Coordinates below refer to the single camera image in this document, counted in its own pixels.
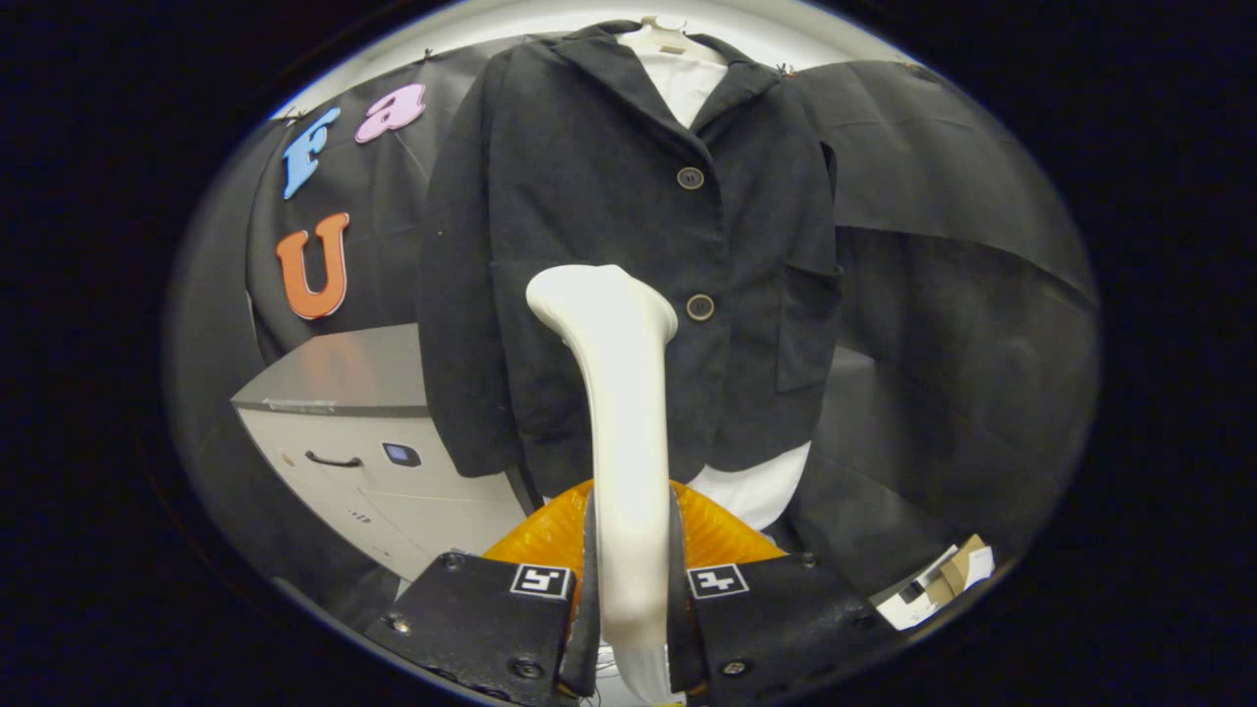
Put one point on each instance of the black jacket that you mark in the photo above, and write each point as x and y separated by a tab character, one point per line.
570	196

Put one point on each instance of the grey cabinet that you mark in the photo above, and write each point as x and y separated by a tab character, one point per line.
334	373

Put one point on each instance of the white paper sheets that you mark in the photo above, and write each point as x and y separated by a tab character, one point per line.
908	609

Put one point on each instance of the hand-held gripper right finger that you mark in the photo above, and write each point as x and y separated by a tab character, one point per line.
680	638

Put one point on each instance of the white garment steamer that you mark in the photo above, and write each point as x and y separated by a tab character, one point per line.
628	442

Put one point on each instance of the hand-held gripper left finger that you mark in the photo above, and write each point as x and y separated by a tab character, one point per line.
590	638

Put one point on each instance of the small cardboard box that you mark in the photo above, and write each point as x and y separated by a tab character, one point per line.
957	568

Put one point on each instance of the black backdrop cloth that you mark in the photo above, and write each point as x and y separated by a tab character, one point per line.
962	295

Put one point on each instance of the white mannequin torso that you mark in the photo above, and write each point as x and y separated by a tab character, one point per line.
687	88

